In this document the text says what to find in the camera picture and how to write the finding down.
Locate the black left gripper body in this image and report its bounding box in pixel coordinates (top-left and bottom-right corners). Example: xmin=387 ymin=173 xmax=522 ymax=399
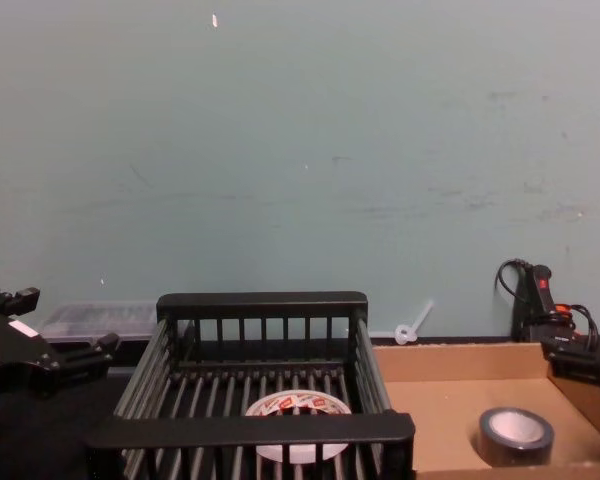
xmin=0 ymin=305 xmax=64 ymax=401

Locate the roll of silver tape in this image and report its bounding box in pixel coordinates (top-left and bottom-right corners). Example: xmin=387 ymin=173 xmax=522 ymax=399
xmin=477 ymin=406 xmax=556 ymax=469

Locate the roll of white tape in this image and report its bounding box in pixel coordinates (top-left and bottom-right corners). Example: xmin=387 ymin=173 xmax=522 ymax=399
xmin=244 ymin=390 xmax=353 ymax=465

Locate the clear plastic case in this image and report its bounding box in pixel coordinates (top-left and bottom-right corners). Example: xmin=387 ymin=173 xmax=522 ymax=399
xmin=34 ymin=300 xmax=192 ymax=347

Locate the shallow brown cardboard tray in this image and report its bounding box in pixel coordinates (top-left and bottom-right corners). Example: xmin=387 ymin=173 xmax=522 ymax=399
xmin=371 ymin=341 xmax=600 ymax=480

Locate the small white three-armed plastic piece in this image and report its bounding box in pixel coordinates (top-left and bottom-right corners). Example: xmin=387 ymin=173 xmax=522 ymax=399
xmin=369 ymin=298 xmax=437 ymax=348

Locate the black rack with steel bars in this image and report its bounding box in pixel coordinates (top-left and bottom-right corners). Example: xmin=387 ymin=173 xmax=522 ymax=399
xmin=83 ymin=291 xmax=417 ymax=480

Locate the black corded tool red switch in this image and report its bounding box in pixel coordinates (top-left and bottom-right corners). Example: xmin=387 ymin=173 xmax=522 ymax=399
xmin=494 ymin=258 xmax=600 ymax=352

